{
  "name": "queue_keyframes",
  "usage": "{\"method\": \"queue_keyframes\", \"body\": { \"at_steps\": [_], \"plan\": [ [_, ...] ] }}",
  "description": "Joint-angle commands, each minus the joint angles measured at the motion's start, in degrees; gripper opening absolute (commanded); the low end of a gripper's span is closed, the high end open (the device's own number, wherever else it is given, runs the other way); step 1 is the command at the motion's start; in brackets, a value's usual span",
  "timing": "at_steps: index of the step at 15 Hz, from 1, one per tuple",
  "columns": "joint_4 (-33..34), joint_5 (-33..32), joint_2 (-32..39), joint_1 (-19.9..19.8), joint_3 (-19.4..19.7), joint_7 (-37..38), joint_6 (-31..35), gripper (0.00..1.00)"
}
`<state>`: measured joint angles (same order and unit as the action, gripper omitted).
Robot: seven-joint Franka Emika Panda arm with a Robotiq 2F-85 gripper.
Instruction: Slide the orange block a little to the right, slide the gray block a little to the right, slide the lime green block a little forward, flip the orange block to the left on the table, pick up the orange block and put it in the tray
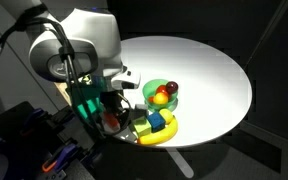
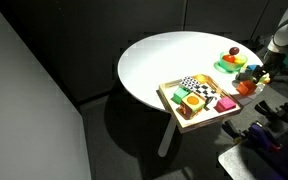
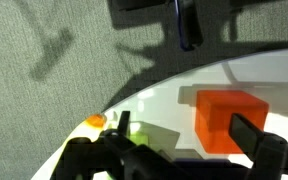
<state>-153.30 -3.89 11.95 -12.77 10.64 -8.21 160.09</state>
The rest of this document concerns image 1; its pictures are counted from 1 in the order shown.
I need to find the gray toy block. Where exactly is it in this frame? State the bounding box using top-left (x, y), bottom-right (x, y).
top-left (133, 103), bottom-right (150, 118)

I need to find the orange toy block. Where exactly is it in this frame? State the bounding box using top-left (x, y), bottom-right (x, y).
top-left (102, 111), bottom-right (121, 133)

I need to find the yellow toy fruit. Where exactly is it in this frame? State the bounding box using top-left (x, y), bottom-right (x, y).
top-left (152, 92), bottom-right (170, 106)

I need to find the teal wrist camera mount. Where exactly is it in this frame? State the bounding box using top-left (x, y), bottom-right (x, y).
top-left (71, 84), bottom-right (105, 122)

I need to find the blue toy block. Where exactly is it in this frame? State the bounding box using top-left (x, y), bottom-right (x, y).
top-left (146, 111), bottom-right (167, 133)

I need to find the metal breadboard plate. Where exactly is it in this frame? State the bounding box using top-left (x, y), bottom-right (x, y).
top-left (2, 131), bottom-right (97, 180)

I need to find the black clamp with orange handle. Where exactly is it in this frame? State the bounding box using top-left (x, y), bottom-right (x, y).
top-left (41, 142), bottom-right (79, 173)

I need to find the green translucent bowl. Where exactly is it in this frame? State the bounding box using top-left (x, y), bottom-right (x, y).
top-left (142, 78), bottom-right (180, 113)

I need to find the wooden tray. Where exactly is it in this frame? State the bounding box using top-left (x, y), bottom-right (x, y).
top-left (53, 81), bottom-right (74, 107)

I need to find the white table leg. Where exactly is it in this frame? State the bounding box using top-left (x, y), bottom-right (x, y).
top-left (165, 146), bottom-right (195, 179)

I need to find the yellow toy banana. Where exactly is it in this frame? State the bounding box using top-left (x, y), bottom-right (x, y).
top-left (136, 114), bottom-right (179, 146)

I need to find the red toy tomato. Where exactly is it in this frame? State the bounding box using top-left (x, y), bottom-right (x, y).
top-left (155, 84), bottom-right (170, 96)

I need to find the dark purple toy plum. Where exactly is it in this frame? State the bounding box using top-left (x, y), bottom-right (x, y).
top-left (165, 80), bottom-right (180, 96)

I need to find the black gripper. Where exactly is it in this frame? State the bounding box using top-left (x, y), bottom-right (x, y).
top-left (98, 89), bottom-right (134, 130)

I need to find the lime green toy block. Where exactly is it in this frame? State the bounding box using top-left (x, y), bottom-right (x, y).
top-left (132, 118), bottom-right (153, 138)

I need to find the yellow toy lemon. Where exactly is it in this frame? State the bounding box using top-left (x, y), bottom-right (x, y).
top-left (159, 108), bottom-right (175, 125)

